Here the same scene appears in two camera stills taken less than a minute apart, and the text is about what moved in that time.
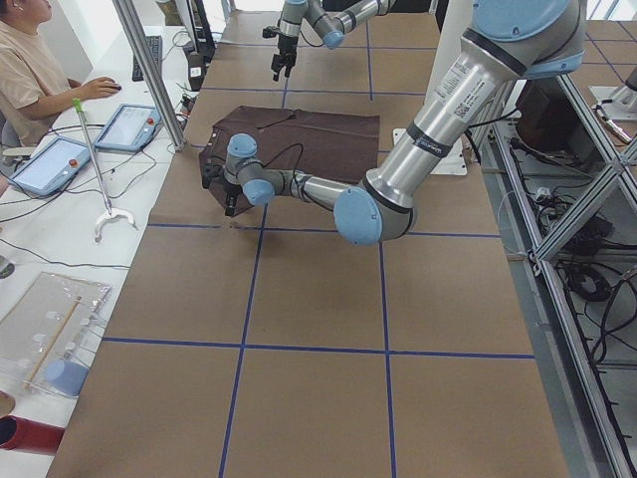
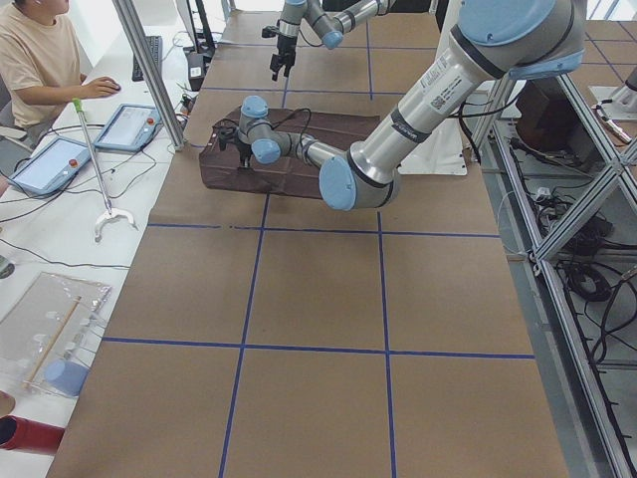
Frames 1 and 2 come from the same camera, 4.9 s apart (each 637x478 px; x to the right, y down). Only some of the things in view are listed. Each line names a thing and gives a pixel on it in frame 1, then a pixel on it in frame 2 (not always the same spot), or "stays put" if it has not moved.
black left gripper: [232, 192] to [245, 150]
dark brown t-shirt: [328, 146] stays put
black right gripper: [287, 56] stays put
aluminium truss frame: [562, 189] stays put
